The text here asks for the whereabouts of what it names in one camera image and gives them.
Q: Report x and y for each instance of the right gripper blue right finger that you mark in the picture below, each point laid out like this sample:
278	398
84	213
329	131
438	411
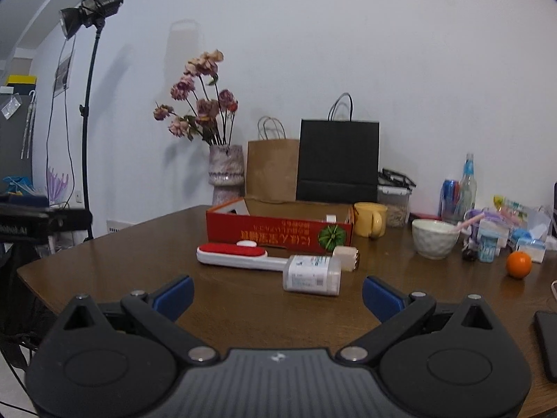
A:
400	315

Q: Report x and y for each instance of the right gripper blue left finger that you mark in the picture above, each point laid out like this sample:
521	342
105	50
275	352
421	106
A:
155	314

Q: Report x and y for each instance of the pink power adapter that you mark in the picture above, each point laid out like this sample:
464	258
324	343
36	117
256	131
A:
348	257

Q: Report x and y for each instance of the red white lint brush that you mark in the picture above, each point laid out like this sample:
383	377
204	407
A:
238	256

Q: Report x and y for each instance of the white jar lid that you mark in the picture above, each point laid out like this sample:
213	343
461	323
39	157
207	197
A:
247	243

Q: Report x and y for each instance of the white ceramic bowl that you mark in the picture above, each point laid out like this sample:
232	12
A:
433	239

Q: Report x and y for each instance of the red book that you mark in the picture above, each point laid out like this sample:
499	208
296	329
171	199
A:
423	216

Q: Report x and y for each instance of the yellow mug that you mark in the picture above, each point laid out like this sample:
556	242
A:
370	220

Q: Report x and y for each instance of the small blue white cup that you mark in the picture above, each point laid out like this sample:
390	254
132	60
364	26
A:
487	248

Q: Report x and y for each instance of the pink spoon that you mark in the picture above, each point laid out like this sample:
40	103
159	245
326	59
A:
467	223

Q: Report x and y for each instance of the blue soda can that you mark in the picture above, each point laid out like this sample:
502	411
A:
448	202

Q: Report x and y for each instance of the clear food container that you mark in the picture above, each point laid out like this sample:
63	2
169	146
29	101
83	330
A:
394	192

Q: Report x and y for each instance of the purple plastic container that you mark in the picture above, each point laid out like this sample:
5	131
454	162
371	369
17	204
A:
488	216

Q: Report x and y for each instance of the orange fruit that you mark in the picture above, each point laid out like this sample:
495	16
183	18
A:
518	265

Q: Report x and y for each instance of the red cardboard box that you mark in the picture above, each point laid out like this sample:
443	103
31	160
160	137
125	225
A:
295	226

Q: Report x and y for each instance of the clear glass bottle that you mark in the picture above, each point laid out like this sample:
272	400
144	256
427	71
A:
468	188

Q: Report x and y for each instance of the black phone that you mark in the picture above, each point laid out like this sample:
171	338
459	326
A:
545	326

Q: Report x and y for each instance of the tissue box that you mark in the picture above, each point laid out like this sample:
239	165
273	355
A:
531	234

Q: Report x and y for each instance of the pink ceramic vase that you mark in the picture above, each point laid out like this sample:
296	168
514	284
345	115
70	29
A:
226	172

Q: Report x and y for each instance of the black paper bag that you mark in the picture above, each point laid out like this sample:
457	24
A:
338	157

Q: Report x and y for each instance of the brown paper bag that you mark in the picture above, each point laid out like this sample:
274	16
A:
271	167

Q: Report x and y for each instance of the dried pink roses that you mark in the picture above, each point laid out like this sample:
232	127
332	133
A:
209	112

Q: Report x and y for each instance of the black studio light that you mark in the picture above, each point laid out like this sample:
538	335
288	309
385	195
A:
86	14

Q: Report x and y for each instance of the white wall heater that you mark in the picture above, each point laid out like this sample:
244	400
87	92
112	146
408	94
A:
114	226

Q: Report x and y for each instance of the wall poster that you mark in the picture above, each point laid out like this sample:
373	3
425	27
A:
62	74

